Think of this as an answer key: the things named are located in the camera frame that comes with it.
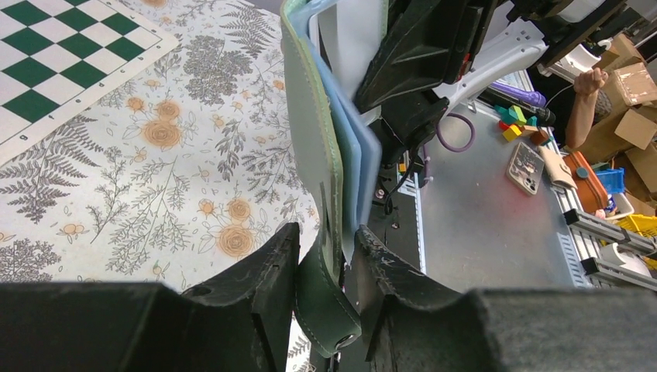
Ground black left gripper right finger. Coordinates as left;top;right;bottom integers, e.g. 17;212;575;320
354;226;656;371

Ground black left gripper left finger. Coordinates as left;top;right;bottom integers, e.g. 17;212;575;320
1;222;300;371

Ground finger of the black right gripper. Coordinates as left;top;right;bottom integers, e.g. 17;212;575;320
354;0;498;112

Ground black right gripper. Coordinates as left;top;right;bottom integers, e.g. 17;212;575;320
492;1;626;70

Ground green card holder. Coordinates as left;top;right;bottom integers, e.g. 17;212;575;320
280;1;382;358

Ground person forearm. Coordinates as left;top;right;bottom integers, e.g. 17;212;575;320
565;67;608;149

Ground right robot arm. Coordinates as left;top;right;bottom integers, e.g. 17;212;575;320
355;1;624;164

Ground colourful toy blocks pile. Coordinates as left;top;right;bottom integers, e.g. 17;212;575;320
494;105;554;146

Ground metal work table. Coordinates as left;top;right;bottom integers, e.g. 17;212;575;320
418;104;590;292

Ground cardboard boxes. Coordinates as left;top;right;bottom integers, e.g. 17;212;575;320
576;34;656;207

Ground beige leather pouch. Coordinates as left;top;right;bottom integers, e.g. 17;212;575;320
538;146;577;190

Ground smartphone with patterned case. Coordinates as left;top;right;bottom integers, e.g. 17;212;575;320
506;143;545;196

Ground blue plastic bin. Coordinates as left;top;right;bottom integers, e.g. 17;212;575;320
595;168;625;194

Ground floral table cloth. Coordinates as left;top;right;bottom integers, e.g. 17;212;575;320
1;1;319;371

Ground orange leather case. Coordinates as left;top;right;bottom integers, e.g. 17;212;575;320
563;151;608;214

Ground yellow plastic crate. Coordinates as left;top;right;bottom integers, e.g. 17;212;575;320
617;214;656;238

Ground green white chess mat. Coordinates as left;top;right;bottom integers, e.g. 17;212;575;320
1;0;179;164

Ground aluminium frame rail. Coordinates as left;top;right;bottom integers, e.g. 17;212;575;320
563;209;656;292

